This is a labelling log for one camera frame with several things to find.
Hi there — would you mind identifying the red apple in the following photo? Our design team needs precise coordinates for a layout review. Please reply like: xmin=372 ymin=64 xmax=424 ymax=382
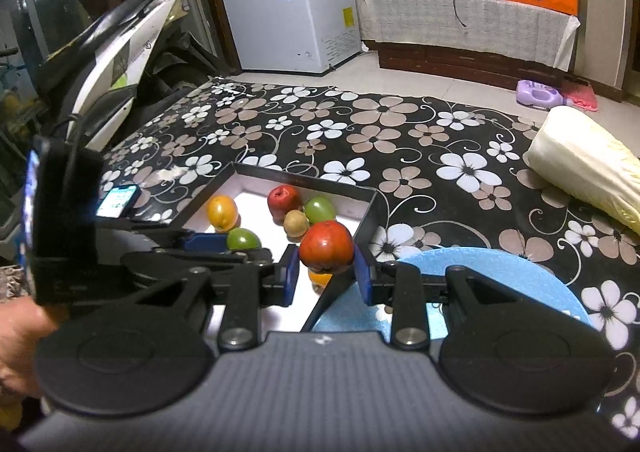
xmin=267 ymin=185 xmax=303 ymax=224

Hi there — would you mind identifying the white black scooter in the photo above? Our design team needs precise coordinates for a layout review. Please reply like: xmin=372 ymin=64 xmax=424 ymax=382
xmin=0 ymin=0 xmax=231 ymax=193

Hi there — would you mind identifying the napa cabbage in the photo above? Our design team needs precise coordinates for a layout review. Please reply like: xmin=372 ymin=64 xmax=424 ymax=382
xmin=526 ymin=106 xmax=639 ymax=232

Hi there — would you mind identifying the brown kiwi left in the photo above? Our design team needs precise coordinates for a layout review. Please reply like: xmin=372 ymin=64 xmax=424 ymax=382
xmin=282 ymin=209 xmax=309 ymax=239

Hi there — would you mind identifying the smartphone with lit screen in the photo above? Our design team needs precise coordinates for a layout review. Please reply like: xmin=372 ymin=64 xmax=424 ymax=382
xmin=96 ymin=185 xmax=141 ymax=219

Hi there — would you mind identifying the green apple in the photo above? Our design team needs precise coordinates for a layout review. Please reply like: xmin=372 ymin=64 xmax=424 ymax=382
xmin=304 ymin=195 xmax=336 ymax=225

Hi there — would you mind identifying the tv cabinet with lace cloth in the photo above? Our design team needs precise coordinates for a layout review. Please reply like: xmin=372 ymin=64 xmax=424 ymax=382
xmin=363 ymin=0 xmax=580 ymax=90

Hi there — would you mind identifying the white chest freezer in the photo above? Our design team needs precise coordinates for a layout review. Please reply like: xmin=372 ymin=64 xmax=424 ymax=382
xmin=224 ymin=0 xmax=361 ymax=75

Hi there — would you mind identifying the green lime fruit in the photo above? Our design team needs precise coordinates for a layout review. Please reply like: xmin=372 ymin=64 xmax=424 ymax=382
xmin=226 ymin=227 xmax=262 ymax=252

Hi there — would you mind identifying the person's left hand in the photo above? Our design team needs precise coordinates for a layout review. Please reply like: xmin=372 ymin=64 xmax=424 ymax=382
xmin=0 ymin=296 xmax=68 ymax=406

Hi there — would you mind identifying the red fruit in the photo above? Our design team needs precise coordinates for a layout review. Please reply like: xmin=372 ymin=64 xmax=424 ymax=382
xmin=299 ymin=220 xmax=355 ymax=273

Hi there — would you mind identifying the blue cartoon tiger plate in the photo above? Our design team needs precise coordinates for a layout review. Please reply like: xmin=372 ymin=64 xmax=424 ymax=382
xmin=310 ymin=247 xmax=590 ymax=340

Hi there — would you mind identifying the yellow orange fruit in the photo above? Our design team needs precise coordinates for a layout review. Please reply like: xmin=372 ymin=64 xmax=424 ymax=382
xmin=207 ymin=194 xmax=239 ymax=233

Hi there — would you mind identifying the black tray with white inside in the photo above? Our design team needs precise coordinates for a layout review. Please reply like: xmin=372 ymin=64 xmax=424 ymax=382
xmin=169 ymin=161 xmax=381 ymax=333

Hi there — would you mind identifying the small orange fruit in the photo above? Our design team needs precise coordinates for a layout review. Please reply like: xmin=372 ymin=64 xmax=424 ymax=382
xmin=308 ymin=270 xmax=332 ymax=290

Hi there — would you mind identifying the purple detergent bottle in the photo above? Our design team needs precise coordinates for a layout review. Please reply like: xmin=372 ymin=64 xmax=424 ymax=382
xmin=515 ymin=80 xmax=565 ymax=111

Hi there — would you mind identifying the floral black table cloth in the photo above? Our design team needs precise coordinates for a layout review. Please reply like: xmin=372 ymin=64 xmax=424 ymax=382
xmin=101 ymin=78 xmax=639 ymax=438

